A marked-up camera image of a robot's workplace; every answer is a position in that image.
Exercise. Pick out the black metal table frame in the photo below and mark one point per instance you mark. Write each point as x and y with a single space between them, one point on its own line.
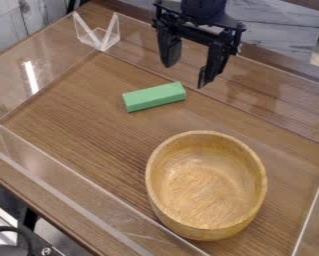
40 247

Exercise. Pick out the brown wooden bowl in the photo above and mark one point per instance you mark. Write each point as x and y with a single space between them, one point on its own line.
206 184

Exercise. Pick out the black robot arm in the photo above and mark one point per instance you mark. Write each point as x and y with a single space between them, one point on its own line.
201 22

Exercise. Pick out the clear acrylic tray wall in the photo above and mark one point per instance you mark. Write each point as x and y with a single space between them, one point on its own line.
101 222

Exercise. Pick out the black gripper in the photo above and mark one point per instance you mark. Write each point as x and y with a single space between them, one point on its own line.
201 21

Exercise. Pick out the green rectangular block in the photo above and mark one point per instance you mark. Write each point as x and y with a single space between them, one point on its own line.
153 96

